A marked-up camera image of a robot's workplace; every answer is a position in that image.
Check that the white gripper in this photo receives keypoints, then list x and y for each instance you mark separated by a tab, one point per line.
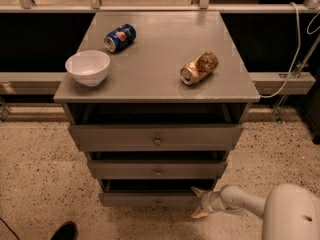
207	201

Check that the grey bottom drawer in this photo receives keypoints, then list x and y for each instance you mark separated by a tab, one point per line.
153	193

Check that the grey drawer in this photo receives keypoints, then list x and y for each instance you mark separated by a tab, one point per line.
210	137
148	169
153	193

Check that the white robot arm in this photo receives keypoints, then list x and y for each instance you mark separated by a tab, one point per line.
289	212

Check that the grey middle drawer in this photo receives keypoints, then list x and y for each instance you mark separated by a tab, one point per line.
148	169

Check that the grey wooden drawer cabinet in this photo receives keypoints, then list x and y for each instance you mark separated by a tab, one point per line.
144	85

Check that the grey top drawer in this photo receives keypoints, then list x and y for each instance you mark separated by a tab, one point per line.
210	137

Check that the black shoe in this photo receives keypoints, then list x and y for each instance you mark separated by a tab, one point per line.
67	231

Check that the crushed orange soda can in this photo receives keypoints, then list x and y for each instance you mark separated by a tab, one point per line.
199	68

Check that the white bowl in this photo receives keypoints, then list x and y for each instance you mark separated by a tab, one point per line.
89	68

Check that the blue pepsi can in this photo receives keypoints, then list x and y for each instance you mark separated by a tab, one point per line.
120	38

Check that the metal railing frame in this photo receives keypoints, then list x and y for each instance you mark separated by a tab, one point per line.
93	6

